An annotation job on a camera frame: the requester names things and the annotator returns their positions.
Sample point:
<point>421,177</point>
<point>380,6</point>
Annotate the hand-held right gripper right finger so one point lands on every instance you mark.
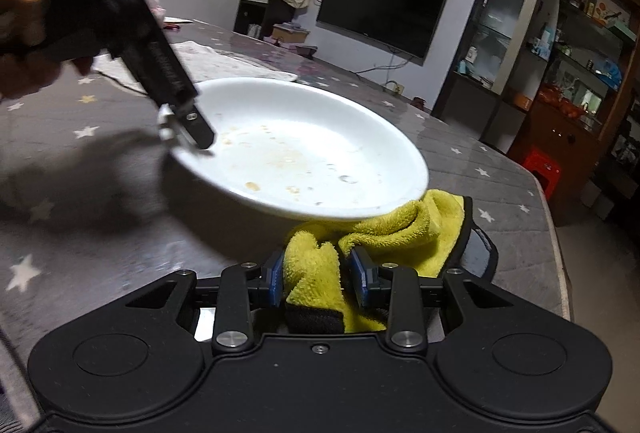
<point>359,279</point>

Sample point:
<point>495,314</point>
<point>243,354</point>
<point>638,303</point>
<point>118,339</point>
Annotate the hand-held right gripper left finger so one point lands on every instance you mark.
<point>275,279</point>

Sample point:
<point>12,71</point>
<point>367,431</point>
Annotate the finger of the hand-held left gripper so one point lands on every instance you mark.
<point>167,125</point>
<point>199,129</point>

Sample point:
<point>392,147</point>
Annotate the yellow microfibre cloth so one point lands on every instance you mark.
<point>320,283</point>

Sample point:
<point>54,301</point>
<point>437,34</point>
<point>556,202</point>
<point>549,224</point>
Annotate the white plate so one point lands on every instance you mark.
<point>300,148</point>

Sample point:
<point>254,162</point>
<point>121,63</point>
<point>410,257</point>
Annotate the person's left hand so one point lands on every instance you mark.
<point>20,8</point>

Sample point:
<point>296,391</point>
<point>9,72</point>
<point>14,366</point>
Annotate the pink object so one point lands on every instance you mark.
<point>155,8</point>

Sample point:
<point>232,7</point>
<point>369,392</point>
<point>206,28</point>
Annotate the white cloth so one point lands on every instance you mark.
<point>225,60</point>

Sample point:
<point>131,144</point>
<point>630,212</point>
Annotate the grey star-print table cover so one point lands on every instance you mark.
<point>75,193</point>

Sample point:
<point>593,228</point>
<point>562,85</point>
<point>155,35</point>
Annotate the cardboard box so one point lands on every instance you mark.
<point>290,34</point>

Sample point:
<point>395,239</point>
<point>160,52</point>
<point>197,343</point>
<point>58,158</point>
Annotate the red plastic stool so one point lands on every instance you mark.
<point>542,170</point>

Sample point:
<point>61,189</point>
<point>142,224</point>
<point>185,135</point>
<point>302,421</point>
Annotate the black flat television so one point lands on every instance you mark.
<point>382,8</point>

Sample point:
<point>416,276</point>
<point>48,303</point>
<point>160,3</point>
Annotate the brown wooden cabinet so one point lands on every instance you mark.
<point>575,113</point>

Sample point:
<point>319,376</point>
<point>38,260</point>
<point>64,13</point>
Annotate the glass display cabinet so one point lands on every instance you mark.
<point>495,38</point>

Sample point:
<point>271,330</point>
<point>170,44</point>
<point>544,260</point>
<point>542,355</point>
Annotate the white wall socket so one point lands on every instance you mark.
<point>395,88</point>

